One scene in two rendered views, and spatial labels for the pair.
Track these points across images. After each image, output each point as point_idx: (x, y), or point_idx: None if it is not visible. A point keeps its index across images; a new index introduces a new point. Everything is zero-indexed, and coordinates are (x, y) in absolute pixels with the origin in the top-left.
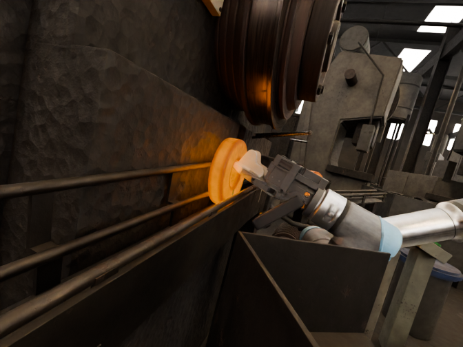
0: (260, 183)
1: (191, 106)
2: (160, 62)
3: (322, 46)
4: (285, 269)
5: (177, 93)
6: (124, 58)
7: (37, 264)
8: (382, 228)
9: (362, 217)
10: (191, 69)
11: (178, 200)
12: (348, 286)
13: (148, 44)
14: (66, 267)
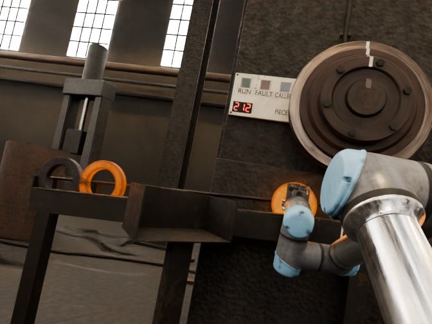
0: (281, 201)
1: (261, 169)
2: (254, 155)
3: (321, 110)
4: (214, 208)
5: (249, 164)
6: (222, 159)
7: None
8: (288, 208)
9: (288, 206)
10: (278, 152)
11: None
12: (226, 216)
13: (247, 151)
14: None
